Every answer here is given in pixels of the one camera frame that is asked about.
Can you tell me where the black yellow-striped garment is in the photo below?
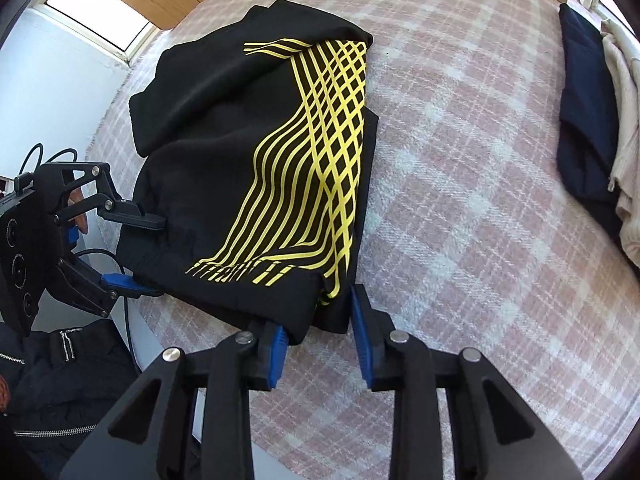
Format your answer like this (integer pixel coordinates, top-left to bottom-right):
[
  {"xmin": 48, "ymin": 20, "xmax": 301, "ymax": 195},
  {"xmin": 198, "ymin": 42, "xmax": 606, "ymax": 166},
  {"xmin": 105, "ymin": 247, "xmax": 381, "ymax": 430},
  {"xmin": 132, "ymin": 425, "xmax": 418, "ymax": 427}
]
[{"xmin": 116, "ymin": 2, "xmax": 380, "ymax": 346}]

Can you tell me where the pink plaid blanket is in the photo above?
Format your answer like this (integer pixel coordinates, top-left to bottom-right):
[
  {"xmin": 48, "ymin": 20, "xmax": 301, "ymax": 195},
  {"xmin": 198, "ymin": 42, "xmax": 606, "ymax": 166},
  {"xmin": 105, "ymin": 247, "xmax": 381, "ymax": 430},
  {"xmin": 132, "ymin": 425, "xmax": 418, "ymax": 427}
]
[{"xmin": 87, "ymin": 0, "xmax": 640, "ymax": 480}]

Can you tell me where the cream knitted garment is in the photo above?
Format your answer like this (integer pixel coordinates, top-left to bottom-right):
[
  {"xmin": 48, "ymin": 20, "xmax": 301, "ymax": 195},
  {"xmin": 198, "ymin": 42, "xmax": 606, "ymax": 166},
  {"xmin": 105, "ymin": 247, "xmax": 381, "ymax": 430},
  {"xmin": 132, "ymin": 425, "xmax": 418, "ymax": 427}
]
[{"xmin": 599, "ymin": 19, "xmax": 640, "ymax": 257}]

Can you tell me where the black zippered jacket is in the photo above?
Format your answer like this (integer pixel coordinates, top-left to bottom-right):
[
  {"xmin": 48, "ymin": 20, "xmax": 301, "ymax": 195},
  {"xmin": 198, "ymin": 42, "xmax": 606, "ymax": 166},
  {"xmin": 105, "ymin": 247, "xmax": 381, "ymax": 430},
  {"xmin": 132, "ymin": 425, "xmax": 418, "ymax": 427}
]
[{"xmin": 0, "ymin": 317, "xmax": 146, "ymax": 480}]

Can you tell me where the navy folded garment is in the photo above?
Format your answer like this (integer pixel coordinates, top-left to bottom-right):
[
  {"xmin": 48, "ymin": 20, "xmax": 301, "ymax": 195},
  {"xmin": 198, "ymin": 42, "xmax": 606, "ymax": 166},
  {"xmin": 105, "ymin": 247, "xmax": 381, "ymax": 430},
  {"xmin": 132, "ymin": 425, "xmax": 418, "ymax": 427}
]
[{"xmin": 556, "ymin": 3, "xmax": 625, "ymax": 253}]

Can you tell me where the white framed window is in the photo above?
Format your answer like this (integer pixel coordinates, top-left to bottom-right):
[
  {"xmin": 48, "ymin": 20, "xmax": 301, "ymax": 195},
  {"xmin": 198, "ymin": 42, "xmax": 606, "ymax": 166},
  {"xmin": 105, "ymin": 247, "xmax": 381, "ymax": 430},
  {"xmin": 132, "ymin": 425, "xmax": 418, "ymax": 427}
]
[{"xmin": 42, "ymin": 0, "xmax": 157, "ymax": 63}]

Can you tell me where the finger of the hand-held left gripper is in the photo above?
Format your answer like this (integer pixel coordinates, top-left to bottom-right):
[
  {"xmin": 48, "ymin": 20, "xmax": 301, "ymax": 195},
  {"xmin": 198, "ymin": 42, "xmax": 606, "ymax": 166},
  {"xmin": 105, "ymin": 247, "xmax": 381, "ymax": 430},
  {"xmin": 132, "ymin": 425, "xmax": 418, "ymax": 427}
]
[
  {"xmin": 37, "ymin": 161, "xmax": 167, "ymax": 231},
  {"xmin": 54, "ymin": 257, "xmax": 164, "ymax": 318}
]

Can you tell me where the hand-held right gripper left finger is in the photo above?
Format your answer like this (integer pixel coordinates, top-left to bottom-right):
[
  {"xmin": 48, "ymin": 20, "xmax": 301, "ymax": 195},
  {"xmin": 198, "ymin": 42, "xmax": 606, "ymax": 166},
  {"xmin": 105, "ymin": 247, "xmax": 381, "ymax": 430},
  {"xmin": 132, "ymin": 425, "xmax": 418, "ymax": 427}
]
[{"xmin": 60, "ymin": 320, "xmax": 289, "ymax": 480}]

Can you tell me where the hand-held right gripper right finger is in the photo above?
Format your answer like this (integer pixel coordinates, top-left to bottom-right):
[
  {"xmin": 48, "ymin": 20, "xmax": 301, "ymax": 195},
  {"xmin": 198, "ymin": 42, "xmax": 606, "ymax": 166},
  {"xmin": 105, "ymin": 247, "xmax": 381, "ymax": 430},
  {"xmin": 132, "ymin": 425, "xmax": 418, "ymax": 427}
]
[{"xmin": 349, "ymin": 284, "xmax": 584, "ymax": 480}]

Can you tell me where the black cable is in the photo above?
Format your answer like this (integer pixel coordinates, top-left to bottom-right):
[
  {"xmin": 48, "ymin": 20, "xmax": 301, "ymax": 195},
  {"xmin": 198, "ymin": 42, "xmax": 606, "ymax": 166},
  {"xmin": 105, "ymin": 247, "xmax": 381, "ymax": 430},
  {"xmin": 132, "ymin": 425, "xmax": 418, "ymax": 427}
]
[
  {"xmin": 75, "ymin": 247, "xmax": 143, "ymax": 377},
  {"xmin": 14, "ymin": 143, "xmax": 80, "ymax": 177}
]

